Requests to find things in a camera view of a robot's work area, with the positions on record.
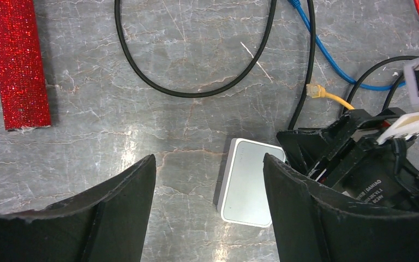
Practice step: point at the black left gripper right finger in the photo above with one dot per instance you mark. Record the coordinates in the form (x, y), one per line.
(312, 222)

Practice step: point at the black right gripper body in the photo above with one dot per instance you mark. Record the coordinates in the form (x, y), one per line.
(347, 157)

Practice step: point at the clear plastic box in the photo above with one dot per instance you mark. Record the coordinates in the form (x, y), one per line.
(242, 198)

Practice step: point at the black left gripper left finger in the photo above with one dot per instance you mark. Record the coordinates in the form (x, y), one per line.
(107, 222)

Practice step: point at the red glitter tube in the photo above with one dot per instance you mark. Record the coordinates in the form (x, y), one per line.
(23, 91)

